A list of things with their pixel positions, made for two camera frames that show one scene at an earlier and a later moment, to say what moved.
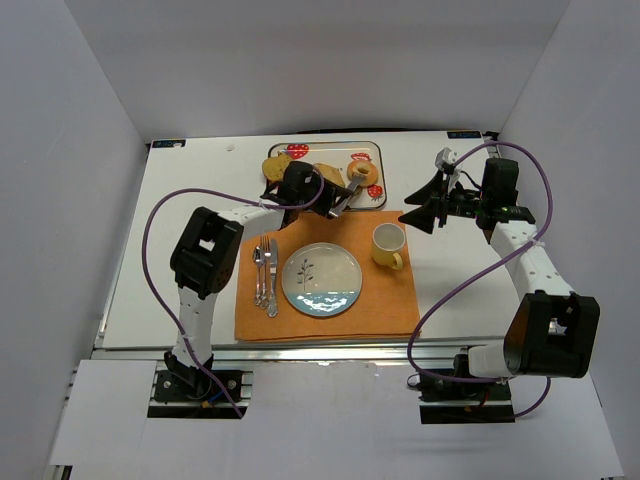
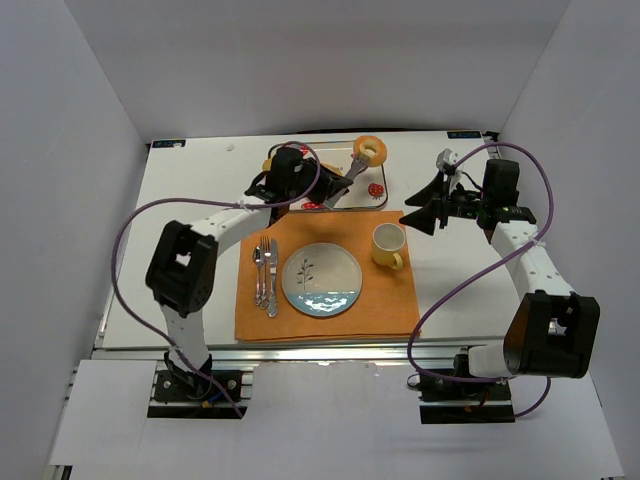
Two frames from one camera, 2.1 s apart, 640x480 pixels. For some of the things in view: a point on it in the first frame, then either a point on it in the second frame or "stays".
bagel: x=363 y=167 to x=370 y=150
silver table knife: x=273 y=302 stays
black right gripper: x=445 y=201 stays
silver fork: x=266 y=248 stays
